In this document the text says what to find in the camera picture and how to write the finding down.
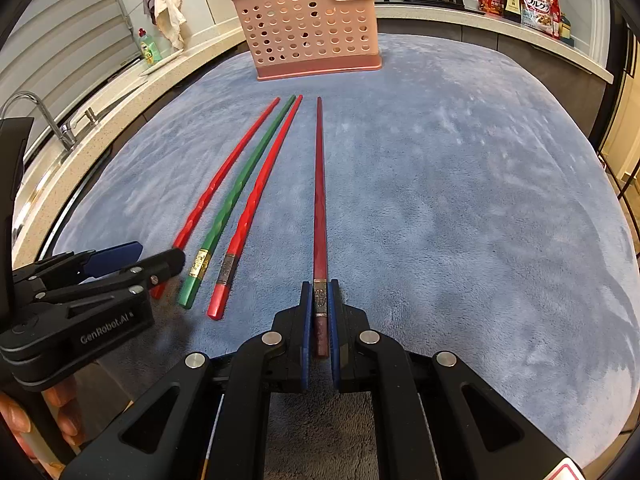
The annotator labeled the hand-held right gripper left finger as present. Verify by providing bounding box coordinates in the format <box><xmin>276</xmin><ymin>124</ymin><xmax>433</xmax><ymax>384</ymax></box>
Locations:
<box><xmin>60</xmin><ymin>280</ymin><xmax>313</xmax><ymax>480</ymax></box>

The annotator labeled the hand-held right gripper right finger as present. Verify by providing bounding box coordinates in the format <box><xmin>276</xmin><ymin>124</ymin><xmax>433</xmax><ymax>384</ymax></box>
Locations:
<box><xmin>327</xmin><ymin>280</ymin><xmax>586</xmax><ymax>480</ymax></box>

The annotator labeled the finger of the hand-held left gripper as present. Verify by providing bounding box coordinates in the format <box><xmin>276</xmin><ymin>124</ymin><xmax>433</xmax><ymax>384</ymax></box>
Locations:
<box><xmin>32</xmin><ymin>249</ymin><xmax>187</xmax><ymax>307</ymax></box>
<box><xmin>12</xmin><ymin>241</ymin><xmax>143</xmax><ymax>291</ymax></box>

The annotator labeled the dark red chopstick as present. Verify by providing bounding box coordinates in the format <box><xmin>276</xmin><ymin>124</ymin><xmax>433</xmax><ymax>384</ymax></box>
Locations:
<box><xmin>312</xmin><ymin>96</ymin><xmax>331</xmax><ymax>359</ymax></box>

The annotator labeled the pink perforated utensil holder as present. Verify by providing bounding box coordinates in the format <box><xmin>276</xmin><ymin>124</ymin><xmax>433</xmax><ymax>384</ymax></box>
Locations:
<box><xmin>232</xmin><ymin>0</ymin><xmax>383</xmax><ymax>82</ymax></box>

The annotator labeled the person's left hand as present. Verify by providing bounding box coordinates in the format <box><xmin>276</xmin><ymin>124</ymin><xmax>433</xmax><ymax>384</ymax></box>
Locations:
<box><xmin>0</xmin><ymin>377</ymin><xmax>83</xmax><ymax>466</ymax></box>

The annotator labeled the green chopstick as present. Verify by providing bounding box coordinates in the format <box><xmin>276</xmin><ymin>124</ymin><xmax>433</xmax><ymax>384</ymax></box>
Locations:
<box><xmin>177</xmin><ymin>94</ymin><xmax>297</xmax><ymax>310</ymax></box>

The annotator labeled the chrome kitchen faucet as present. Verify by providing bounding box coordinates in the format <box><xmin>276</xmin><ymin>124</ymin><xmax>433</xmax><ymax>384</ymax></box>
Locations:
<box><xmin>0</xmin><ymin>91</ymin><xmax>78</xmax><ymax>151</ymax></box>

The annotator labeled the blue fleece blanket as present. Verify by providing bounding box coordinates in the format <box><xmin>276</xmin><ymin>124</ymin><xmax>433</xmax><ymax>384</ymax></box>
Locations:
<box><xmin>37</xmin><ymin>32</ymin><xmax>640</xmax><ymax>471</ymax></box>

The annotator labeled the white plate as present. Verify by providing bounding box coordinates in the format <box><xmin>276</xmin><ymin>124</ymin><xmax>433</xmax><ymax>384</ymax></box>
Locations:
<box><xmin>140</xmin><ymin>50</ymin><xmax>186</xmax><ymax>77</ymax></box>

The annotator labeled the green dish soap bottle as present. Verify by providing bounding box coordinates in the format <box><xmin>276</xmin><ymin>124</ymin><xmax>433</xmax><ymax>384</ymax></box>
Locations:
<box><xmin>137</xmin><ymin>29</ymin><xmax>158</xmax><ymax>67</ymax></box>

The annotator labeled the white window blind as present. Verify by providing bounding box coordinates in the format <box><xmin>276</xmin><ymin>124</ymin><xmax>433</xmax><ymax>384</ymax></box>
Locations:
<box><xmin>0</xmin><ymin>0</ymin><xmax>151</xmax><ymax>126</ymax></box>

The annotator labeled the white hanging towel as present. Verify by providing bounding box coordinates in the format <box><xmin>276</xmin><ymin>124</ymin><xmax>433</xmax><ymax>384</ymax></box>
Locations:
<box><xmin>152</xmin><ymin>0</ymin><xmax>187</xmax><ymax>51</ymax></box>

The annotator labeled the dark kitchen cabinet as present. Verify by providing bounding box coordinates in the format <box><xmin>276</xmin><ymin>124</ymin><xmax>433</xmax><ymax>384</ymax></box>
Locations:
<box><xmin>377</xmin><ymin>16</ymin><xmax>608</xmax><ymax>126</ymax></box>

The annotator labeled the red and white cereal bag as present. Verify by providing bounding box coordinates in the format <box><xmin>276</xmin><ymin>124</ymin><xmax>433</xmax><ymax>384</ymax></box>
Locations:
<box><xmin>520</xmin><ymin>0</ymin><xmax>561</xmax><ymax>40</ymax></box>

